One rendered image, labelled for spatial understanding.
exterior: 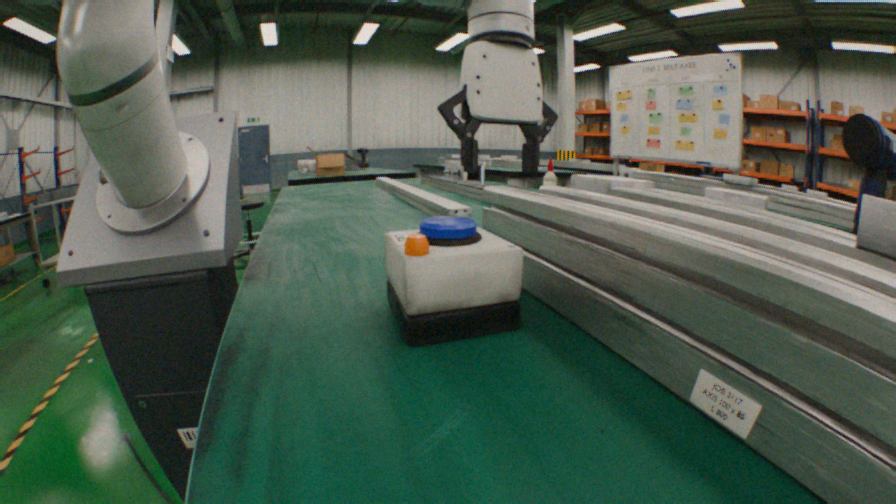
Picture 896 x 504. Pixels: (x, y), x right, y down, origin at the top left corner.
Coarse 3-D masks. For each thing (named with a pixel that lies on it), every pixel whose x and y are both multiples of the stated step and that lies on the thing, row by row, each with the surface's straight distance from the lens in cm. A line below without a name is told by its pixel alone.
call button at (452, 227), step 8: (440, 216) 26; (448, 216) 26; (456, 216) 26; (424, 224) 24; (432, 224) 24; (440, 224) 23; (448, 224) 23; (456, 224) 23; (464, 224) 24; (472, 224) 24; (424, 232) 24; (432, 232) 24; (440, 232) 23; (448, 232) 23; (456, 232) 23; (464, 232) 24; (472, 232) 24
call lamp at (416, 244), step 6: (414, 234) 21; (420, 234) 21; (408, 240) 21; (414, 240) 21; (420, 240) 21; (426, 240) 21; (408, 246) 21; (414, 246) 21; (420, 246) 21; (426, 246) 21; (408, 252) 21; (414, 252) 21; (420, 252) 21; (426, 252) 21
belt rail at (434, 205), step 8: (376, 184) 153; (384, 184) 134; (392, 184) 113; (400, 184) 111; (392, 192) 113; (400, 192) 103; (408, 192) 90; (416, 192) 86; (424, 192) 86; (408, 200) 90; (416, 200) 84; (424, 200) 75; (432, 200) 70; (440, 200) 70; (448, 200) 70; (424, 208) 75; (432, 208) 71; (440, 208) 64; (448, 208) 60; (456, 208) 60; (464, 208) 60; (432, 216) 69; (464, 216) 60
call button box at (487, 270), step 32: (416, 256) 21; (448, 256) 21; (480, 256) 22; (512, 256) 23; (416, 288) 21; (448, 288) 22; (480, 288) 23; (512, 288) 24; (416, 320) 22; (448, 320) 23; (480, 320) 24; (512, 320) 25
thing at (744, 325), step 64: (512, 192) 34; (576, 192) 37; (576, 256) 26; (640, 256) 23; (704, 256) 19; (768, 256) 19; (832, 256) 24; (576, 320) 27; (640, 320) 22; (704, 320) 19; (768, 320) 17; (832, 320) 17; (704, 384) 20; (768, 384) 19; (832, 384) 17; (768, 448) 19; (832, 448) 18
